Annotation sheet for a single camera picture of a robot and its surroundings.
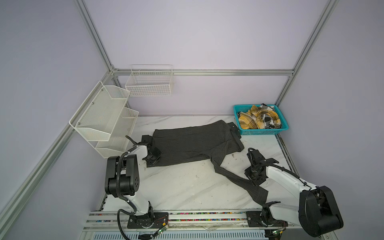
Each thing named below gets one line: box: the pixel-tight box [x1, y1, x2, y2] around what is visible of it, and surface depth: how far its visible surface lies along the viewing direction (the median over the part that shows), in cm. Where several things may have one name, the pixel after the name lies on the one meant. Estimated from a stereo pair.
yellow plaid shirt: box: [238, 103, 281, 130], surface depth 109 cm
